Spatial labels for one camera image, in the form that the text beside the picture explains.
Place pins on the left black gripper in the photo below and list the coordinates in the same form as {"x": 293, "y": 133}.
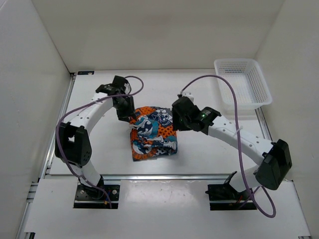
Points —
{"x": 129, "y": 112}

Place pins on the white perforated plastic basket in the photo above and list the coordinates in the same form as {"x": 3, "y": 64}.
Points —
{"x": 247, "y": 80}

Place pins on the left aluminium side rail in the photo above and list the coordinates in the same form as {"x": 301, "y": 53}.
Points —
{"x": 47, "y": 160}

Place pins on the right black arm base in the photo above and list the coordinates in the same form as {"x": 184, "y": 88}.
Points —
{"x": 223, "y": 197}

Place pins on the aluminium side rail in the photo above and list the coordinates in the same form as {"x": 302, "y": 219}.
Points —
{"x": 264, "y": 122}
{"x": 47, "y": 160}

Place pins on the right aluminium side rail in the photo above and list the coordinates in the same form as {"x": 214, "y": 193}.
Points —
{"x": 264, "y": 122}

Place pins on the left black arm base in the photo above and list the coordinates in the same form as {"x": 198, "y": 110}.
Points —
{"x": 90, "y": 198}

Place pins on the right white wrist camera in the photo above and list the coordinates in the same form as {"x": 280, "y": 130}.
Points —
{"x": 186, "y": 94}

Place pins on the colourful patterned shorts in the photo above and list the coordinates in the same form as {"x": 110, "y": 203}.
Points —
{"x": 152, "y": 134}

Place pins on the small black corner label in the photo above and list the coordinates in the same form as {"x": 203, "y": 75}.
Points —
{"x": 85, "y": 72}

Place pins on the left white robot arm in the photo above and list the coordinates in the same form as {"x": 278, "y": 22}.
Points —
{"x": 72, "y": 144}

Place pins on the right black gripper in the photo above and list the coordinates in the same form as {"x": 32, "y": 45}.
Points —
{"x": 176, "y": 125}

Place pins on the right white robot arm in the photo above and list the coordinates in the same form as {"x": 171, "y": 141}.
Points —
{"x": 214, "y": 124}

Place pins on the aluminium front rail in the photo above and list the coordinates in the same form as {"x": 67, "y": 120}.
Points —
{"x": 118, "y": 177}

